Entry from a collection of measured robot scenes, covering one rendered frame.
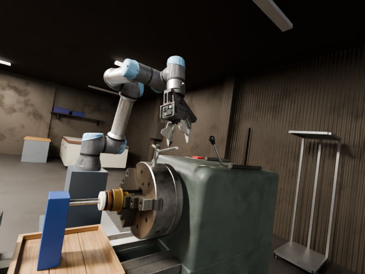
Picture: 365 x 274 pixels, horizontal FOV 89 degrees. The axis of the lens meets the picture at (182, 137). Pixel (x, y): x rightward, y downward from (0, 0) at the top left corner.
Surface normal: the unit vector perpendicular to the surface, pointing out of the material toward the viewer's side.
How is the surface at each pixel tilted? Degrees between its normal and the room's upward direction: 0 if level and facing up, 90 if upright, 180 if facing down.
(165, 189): 61
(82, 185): 90
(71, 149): 90
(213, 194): 90
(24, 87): 90
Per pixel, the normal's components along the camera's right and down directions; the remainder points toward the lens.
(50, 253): 0.57, 0.05
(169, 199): 0.59, -0.22
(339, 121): -0.79, -0.14
